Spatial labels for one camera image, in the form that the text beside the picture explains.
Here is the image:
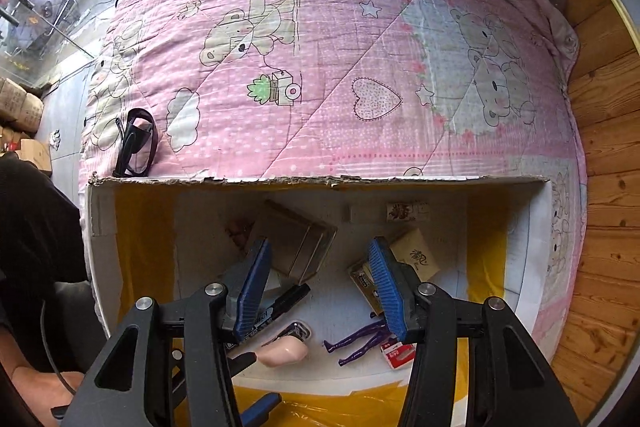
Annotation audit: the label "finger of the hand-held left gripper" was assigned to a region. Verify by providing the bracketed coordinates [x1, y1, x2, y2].
[240, 391, 282, 427]
[227, 351, 260, 378]

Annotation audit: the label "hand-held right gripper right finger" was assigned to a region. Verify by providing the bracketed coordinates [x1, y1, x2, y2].
[367, 237, 581, 427]

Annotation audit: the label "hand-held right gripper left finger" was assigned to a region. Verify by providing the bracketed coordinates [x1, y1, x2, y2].
[62, 238, 273, 427]

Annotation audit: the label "black marker pen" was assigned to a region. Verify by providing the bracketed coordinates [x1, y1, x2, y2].
[225, 283, 312, 348]

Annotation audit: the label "pink mini stapler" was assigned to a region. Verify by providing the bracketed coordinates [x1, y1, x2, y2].
[257, 319, 313, 368]

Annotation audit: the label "beige tissue packet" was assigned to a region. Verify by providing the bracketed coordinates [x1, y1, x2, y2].
[389, 227, 443, 280]

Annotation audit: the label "purple action figure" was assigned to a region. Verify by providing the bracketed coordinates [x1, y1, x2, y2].
[322, 314, 396, 368]

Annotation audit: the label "white cardboard box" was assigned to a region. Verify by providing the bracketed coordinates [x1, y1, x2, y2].
[82, 174, 556, 427]

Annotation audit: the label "gold tin box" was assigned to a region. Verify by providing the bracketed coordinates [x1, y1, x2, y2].
[247, 199, 338, 285]

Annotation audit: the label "red white staples box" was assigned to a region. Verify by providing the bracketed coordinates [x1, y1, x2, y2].
[380, 341, 418, 368]

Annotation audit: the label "person's left forearm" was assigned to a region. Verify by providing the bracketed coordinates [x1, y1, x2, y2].
[10, 368, 87, 414]

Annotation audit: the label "black glasses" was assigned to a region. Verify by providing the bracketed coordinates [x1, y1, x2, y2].
[112, 108, 160, 178]

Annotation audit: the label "person's black trousers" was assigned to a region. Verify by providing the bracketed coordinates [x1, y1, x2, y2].
[0, 154, 108, 373]

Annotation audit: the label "wooden headboard panel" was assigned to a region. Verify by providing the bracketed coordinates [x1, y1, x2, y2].
[545, 0, 640, 408]

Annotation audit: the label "brown cardboard carton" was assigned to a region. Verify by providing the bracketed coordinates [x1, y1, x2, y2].
[0, 122, 53, 172]
[0, 77, 46, 132]

